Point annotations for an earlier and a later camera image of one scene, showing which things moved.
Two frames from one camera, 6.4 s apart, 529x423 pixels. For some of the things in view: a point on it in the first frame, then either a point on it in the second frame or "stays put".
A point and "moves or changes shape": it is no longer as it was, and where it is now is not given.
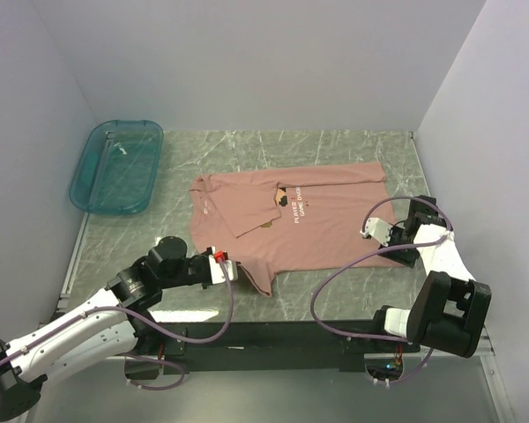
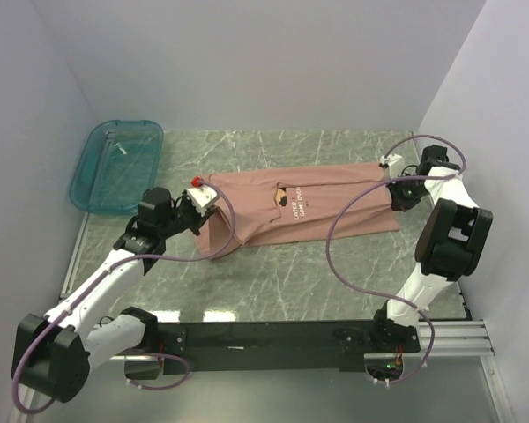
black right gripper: x=407 y=260 -> x=398 y=203
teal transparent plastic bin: x=116 y=167 stays put
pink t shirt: x=302 y=216 moves or changes shape
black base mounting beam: x=181 y=347 stays put
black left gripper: x=205 y=254 -> x=200 y=219
